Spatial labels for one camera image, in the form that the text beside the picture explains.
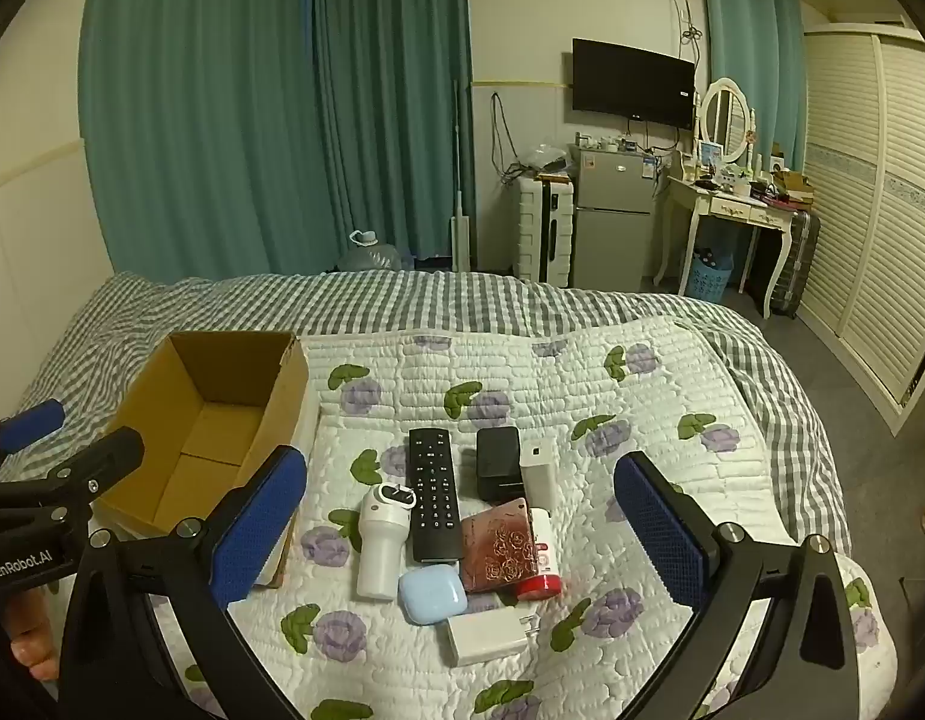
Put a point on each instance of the white handheld bottle device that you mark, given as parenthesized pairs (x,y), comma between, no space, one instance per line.
(380,551)

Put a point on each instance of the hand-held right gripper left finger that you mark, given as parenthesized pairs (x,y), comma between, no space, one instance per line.
(258,532)

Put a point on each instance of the person's left hand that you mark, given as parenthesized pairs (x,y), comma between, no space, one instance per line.
(34,641)

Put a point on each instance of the small white box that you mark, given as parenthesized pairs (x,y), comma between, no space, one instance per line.
(540,472)

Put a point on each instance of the white louvred wardrobe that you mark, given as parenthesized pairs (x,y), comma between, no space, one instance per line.
(875,202)

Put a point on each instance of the grey small refrigerator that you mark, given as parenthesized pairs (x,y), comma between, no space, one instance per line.
(611,217)

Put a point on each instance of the white charger plug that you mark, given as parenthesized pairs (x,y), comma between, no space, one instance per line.
(485,634)

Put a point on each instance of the light blue earbuds case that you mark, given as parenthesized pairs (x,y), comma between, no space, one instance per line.
(432,594)

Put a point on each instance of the blue plastic basket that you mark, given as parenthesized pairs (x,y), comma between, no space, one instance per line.
(708,279)

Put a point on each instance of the small black box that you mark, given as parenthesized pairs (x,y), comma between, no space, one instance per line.
(500,465)

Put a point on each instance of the black wall television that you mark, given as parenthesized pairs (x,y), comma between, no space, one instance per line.
(631,82)

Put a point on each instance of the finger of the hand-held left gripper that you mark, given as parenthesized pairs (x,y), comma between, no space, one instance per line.
(28,424)
(106,457)

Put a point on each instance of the pink floral patterned case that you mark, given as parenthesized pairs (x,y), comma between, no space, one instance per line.
(496,547)

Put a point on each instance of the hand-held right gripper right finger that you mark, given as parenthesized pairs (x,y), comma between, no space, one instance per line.
(663,532)

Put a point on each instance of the brown cardboard box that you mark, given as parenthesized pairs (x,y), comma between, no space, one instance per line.
(207,427)

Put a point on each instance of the dark suitcase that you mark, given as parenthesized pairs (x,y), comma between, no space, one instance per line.
(796,262)

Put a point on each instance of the brown boxes on dressing table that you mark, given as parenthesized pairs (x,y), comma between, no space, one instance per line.
(794,187)

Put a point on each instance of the white floral quilt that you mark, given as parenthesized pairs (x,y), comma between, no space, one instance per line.
(582,390)

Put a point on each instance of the white flat mop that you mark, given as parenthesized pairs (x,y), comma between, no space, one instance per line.
(459,240)

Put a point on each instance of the white dressing table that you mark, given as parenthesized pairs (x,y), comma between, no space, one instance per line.
(740,206)

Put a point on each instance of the white ribbed suitcase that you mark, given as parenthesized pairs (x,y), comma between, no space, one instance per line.
(541,229)

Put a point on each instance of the clear water jug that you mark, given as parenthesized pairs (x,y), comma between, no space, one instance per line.
(368,255)

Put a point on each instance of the grey checked bedsheet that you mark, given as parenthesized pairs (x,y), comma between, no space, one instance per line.
(432,298)

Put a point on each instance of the black remote control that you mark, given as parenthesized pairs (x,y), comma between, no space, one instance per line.
(434,495)

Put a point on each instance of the teal curtain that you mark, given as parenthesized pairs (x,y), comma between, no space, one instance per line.
(747,22)
(395,105)
(199,105)

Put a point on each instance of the white oval vanity mirror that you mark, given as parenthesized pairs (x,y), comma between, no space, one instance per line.
(725,116)

